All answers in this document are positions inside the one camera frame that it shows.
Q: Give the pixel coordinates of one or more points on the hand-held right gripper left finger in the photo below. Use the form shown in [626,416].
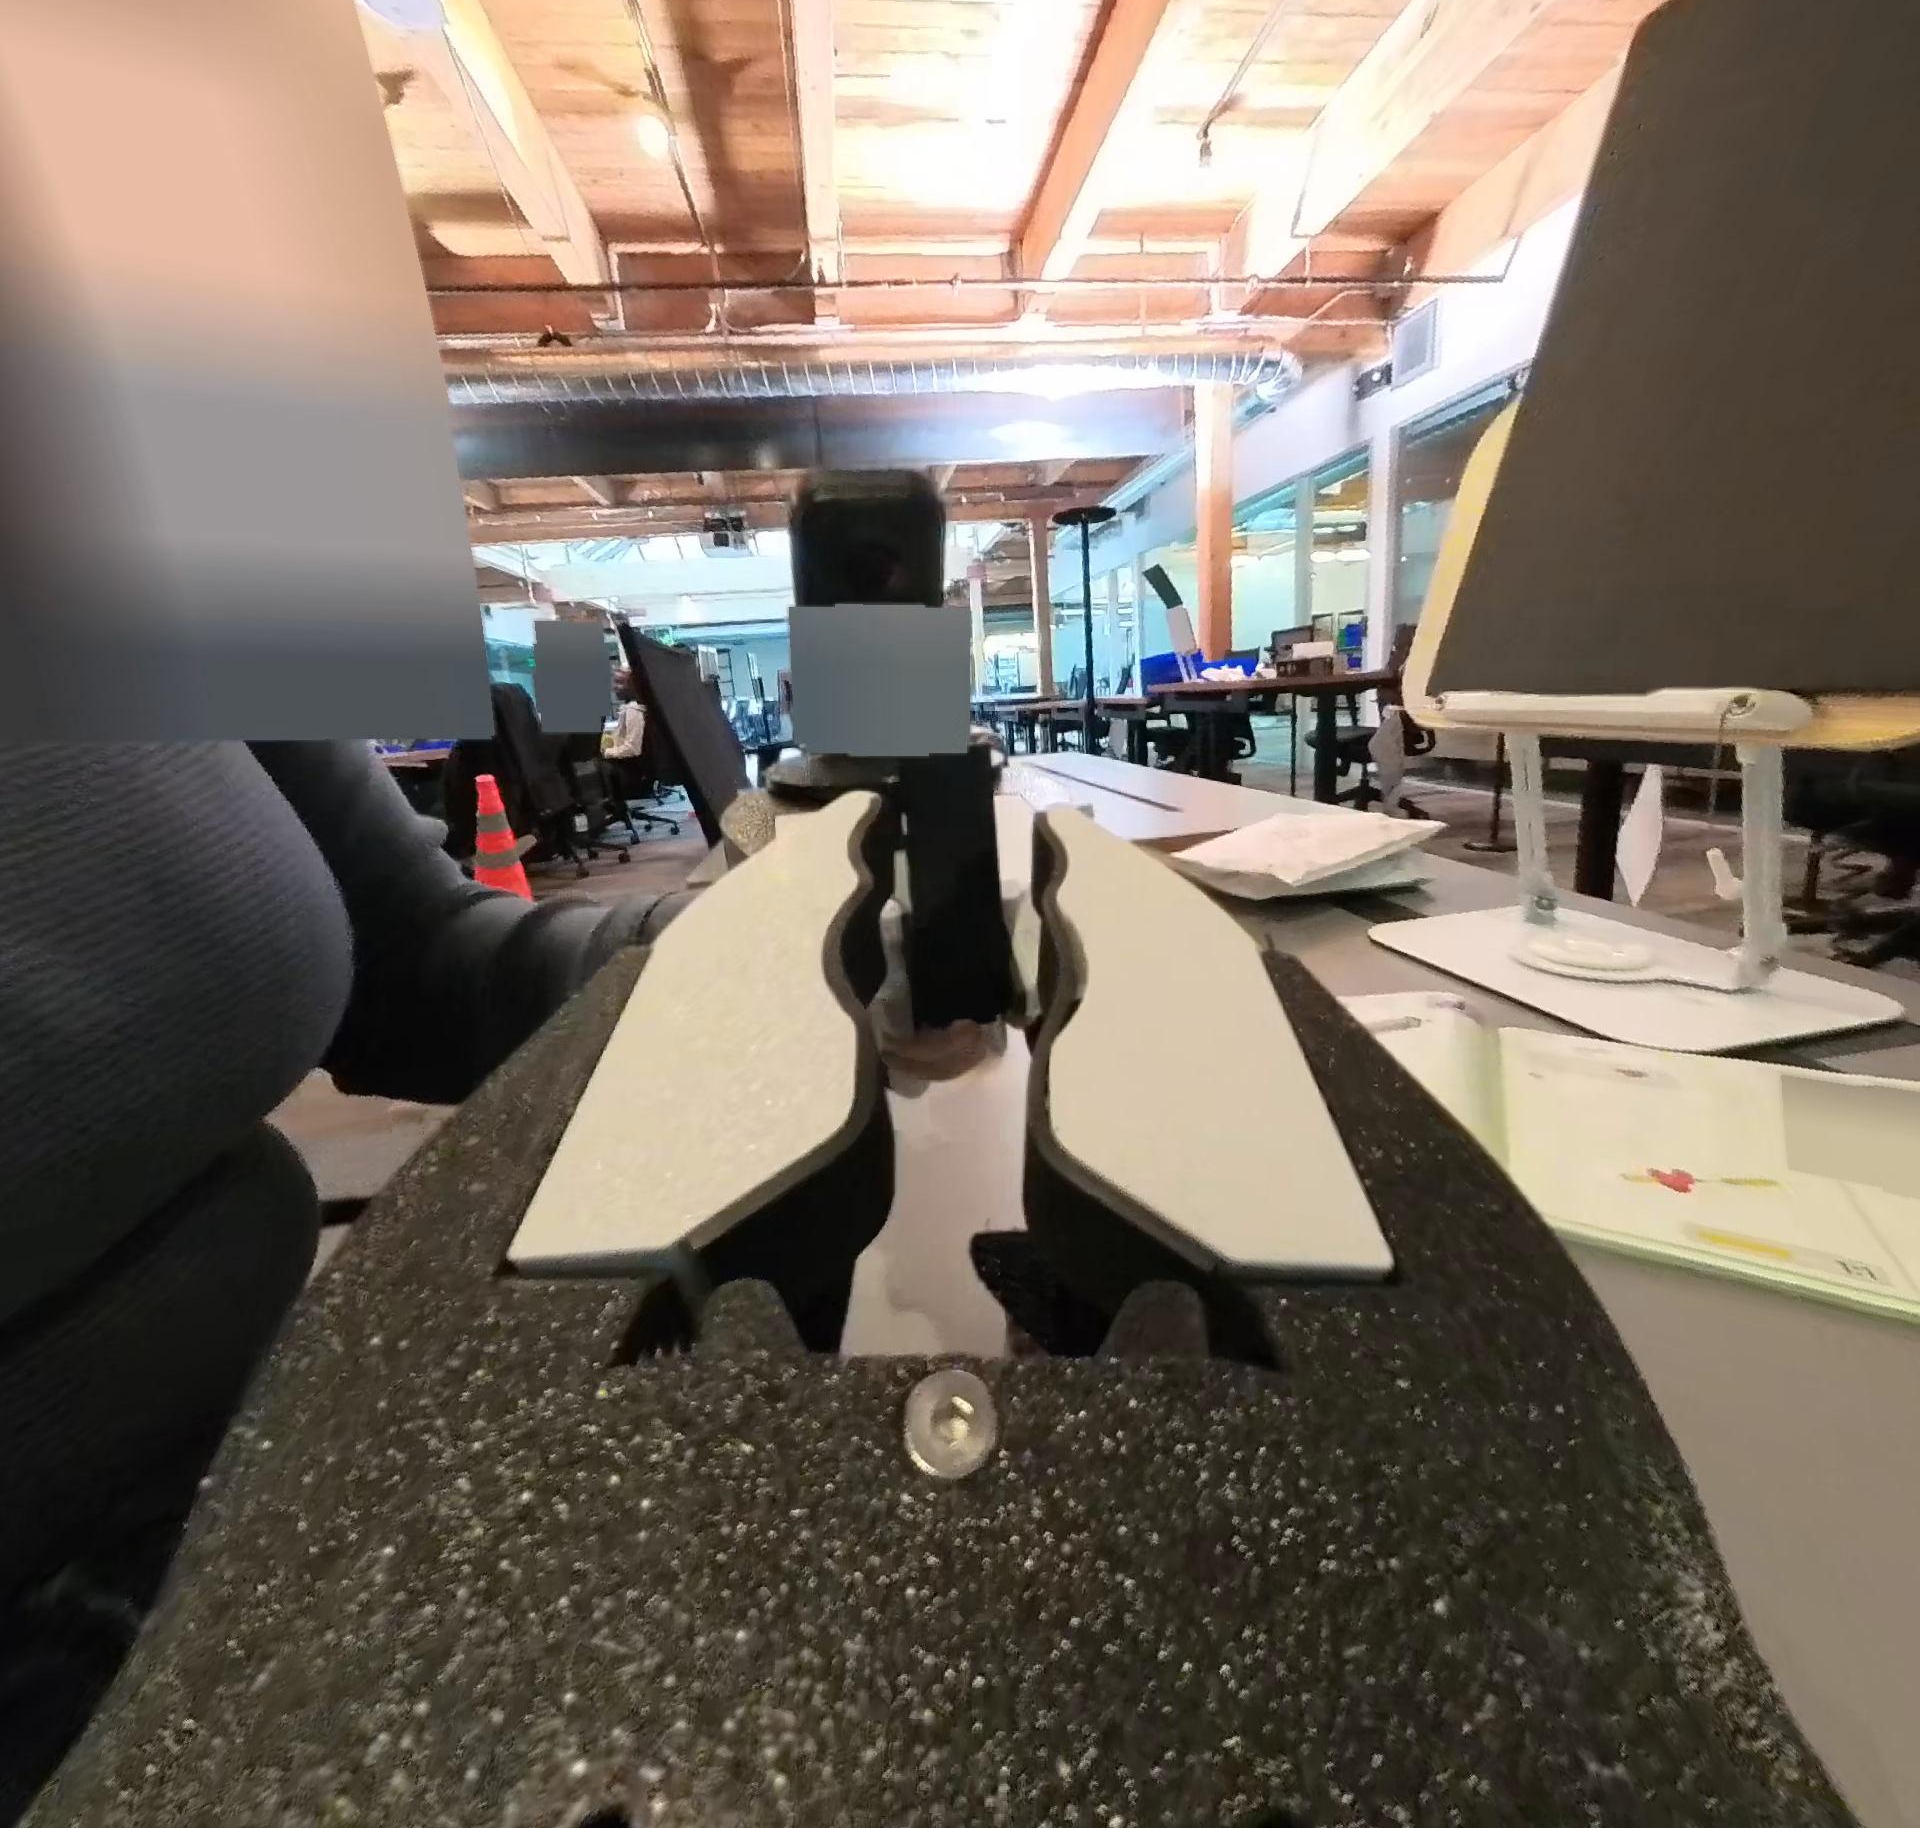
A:
[705,1079]

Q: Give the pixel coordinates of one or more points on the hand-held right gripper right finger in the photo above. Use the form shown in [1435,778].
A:
[1214,1092]

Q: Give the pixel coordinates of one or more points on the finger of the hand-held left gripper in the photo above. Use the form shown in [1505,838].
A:
[1022,958]

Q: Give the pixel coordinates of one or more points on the black long brick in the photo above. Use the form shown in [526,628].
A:
[952,882]

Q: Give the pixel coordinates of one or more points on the grey desk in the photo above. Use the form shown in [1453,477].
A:
[1725,1483]

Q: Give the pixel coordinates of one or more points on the white paper packet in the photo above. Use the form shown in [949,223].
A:
[1304,857]

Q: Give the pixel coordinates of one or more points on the black monitor back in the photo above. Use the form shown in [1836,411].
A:
[691,727]

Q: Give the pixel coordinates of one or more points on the orange traffic cone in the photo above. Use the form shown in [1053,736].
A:
[502,846]

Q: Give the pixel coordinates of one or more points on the wooden column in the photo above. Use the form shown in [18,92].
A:
[1214,509]

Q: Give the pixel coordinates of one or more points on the black office chair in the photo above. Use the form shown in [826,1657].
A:
[524,762]

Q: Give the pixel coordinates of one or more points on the brown office table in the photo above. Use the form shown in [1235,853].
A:
[1275,689]

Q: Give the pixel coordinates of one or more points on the pale green instruction booklet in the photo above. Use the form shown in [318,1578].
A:
[1650,1139]

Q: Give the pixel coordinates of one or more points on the pale yellow panel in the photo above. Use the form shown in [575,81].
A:
[1462,568]

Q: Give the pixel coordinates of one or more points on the person's torso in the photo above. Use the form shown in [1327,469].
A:
[134,958]

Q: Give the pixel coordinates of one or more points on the silver air duct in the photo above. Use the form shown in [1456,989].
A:
[900,367]

